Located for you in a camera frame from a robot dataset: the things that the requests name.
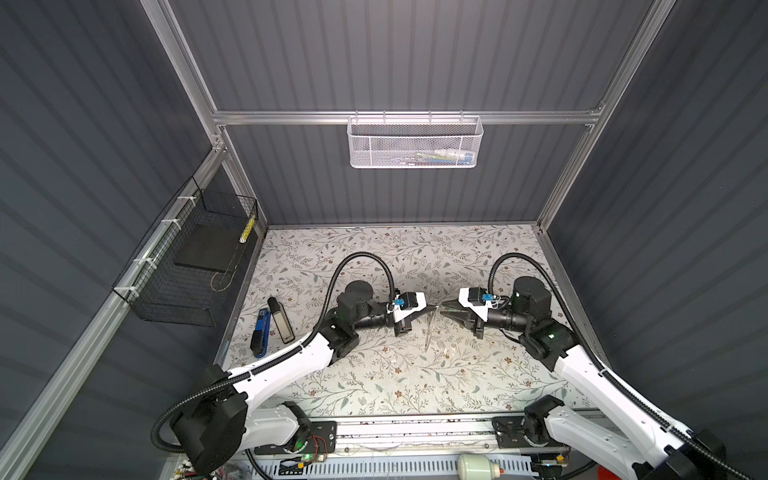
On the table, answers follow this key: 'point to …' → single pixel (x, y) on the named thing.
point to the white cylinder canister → (477, 467)
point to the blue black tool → (259, 337)
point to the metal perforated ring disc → (430, 321)
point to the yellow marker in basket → (248, 229)
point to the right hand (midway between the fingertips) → (448, 308)
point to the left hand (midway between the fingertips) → (434, 303)
